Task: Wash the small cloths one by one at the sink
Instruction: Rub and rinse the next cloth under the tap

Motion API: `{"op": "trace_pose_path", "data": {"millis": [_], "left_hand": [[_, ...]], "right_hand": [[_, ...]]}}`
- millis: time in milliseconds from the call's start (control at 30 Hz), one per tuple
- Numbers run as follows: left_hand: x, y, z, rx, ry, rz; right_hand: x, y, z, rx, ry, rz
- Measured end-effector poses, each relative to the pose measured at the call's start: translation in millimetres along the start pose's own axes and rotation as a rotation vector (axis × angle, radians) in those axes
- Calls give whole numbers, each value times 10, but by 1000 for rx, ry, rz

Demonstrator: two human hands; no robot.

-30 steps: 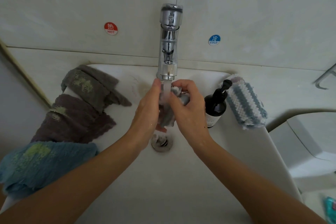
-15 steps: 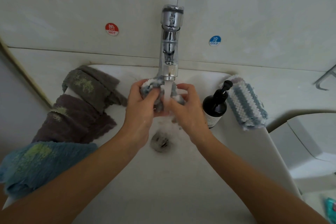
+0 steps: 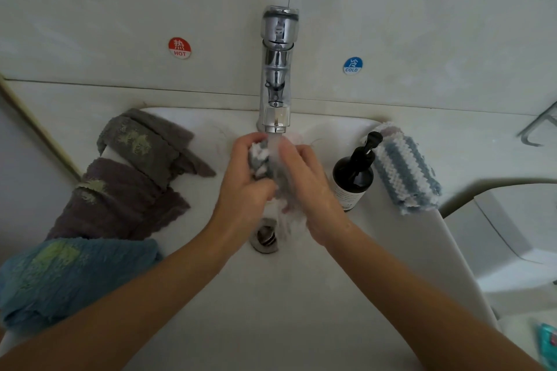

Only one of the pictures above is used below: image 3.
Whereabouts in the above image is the person's right forearm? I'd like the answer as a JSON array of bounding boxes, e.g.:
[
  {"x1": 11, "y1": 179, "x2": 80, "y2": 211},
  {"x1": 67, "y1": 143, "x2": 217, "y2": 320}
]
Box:
[{"x1": 324, "y1": 223, "x2": 541, "y2": 371}]

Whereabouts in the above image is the person's left hand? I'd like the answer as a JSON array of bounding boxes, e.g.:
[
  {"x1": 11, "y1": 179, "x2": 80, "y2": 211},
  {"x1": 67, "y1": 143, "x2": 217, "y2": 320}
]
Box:
[{"x1": 209, "y1": 132, "x2": 281, "y2": 256}]

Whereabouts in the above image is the metal wall shelf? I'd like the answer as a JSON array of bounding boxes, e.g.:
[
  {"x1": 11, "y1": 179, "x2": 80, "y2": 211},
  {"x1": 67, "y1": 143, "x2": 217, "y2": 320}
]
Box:
[{"x1": 518, "y1": 99, "x2": 557, "y2": 147}]

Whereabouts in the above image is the brown cloth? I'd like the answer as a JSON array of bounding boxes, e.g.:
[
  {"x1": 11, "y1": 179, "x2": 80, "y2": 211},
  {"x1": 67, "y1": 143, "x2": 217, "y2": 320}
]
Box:
[{"x1": 48, "y1": 158, "x2": 191, "y2": 241}]

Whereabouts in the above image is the person's left forearm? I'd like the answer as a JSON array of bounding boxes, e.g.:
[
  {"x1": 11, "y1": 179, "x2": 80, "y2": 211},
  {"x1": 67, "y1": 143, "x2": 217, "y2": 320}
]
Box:
[{"x1": 0, "y1": 227, "x2": 245, "y2": 371}]

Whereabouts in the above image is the teal tube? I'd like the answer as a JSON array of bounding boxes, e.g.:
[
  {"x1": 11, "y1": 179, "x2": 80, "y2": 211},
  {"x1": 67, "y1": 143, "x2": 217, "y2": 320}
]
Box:
[{"x1": 536, "y1": 323, "x2": 557, "y2": 371}]

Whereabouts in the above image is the chrome faucet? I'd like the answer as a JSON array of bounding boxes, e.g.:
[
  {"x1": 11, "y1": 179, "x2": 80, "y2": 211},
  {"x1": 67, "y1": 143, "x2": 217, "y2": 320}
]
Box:
[{"x1": 256, "y1": 6, "x2": 299, "y2": 135}]

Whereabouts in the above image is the pink white striped cloth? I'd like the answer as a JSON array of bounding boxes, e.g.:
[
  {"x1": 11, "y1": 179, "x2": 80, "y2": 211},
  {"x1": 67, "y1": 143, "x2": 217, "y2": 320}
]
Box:
[{"x1": 374, "y1": 123, "x2": 403, "y2": 139}]

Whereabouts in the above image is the blue round sticker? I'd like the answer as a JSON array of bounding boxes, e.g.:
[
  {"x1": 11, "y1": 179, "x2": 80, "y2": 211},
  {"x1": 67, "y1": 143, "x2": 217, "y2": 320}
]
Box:
[{"x1": 342, "y1": 56, "x2": 364, "y2": 75}]

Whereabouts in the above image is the red round sticker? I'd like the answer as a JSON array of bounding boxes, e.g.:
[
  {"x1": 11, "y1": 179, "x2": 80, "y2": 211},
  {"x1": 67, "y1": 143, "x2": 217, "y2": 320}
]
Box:
[{"x1": 167, "y1": 36, "x2": 193, "y2": 60}]

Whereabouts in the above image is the blue stained cloth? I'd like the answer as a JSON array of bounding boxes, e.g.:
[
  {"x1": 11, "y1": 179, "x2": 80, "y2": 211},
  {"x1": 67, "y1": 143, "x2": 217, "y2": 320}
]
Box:
[{"x1": 0, "y1": 238, "x2": 165, "y2": 339}]

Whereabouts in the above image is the metal sink drain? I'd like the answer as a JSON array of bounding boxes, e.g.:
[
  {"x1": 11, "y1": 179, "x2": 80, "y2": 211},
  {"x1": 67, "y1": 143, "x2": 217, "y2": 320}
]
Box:
[{"x1": 249, "y1": 219, "x2": 281, "y2": 254}]

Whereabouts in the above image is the black pump soap bottle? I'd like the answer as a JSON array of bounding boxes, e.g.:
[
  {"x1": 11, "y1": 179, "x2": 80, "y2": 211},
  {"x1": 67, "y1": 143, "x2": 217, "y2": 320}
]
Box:
[{"x1": 331, "y1": 130, "x2": 384, "y2": 213}]

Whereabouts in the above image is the person's right hand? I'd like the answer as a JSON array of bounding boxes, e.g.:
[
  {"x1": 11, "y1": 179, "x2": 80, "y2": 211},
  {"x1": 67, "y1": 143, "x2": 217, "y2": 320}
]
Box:
[{"x1": 277, "y1": 136, "x2": 356, "y2": 248}]

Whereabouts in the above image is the white toilet lid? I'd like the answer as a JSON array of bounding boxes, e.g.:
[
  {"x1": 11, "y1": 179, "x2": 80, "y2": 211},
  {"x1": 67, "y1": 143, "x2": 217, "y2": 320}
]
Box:
[{"x1": 503, "y1": 307, "x2": 557, "y2": 371}]

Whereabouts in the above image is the white ceramic sink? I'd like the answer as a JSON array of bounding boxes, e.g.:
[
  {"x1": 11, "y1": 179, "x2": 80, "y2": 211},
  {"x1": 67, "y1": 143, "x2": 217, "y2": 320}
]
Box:
[{"x1": 0, "y1": 108, "x2": 499, "y2": 371}]

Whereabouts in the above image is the white toilet tank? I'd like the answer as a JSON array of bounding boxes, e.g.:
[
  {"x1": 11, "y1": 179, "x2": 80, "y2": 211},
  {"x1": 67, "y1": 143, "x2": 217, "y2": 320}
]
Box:
[{"x1": 444, "y1": 182, "x2": 557, "y2": 311}]

